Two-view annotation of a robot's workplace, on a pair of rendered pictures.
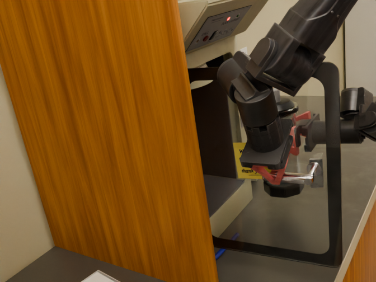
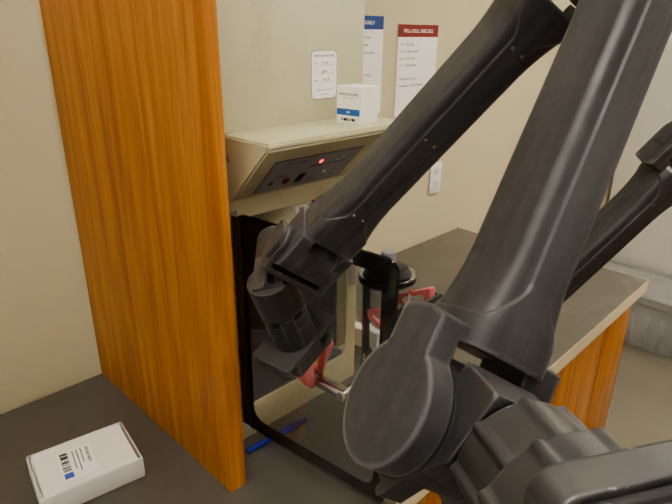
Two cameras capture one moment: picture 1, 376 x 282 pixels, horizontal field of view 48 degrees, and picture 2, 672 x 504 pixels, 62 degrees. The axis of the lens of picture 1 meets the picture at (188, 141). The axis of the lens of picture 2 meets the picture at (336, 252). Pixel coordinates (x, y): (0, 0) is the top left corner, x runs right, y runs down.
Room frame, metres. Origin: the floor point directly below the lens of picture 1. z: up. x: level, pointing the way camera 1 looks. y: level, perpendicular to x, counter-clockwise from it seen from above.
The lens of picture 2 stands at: (0.02, -0.27, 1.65)
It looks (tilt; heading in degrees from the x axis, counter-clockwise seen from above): 22 degrees down; 9
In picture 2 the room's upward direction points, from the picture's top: 1 degrees clockwise
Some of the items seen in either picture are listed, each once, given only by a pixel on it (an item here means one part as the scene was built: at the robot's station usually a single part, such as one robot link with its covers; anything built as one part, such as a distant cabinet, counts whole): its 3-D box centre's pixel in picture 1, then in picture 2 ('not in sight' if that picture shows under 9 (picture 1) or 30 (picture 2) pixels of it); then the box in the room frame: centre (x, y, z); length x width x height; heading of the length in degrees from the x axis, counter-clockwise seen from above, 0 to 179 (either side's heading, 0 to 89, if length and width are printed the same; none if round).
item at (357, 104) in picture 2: not in sight; (357, 104); (0.97, -0.16, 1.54); 0.05 x 0.05 x 0.06; 59
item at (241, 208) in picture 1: (257, 168); (307, 357); (0.73, -0.12, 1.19); 0.30 x 0.01 x 0.40; 60
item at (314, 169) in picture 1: (291, 173); (332, 378); (0.67, -0.17, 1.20); 0.10 x 0.05 x 0.03; 60
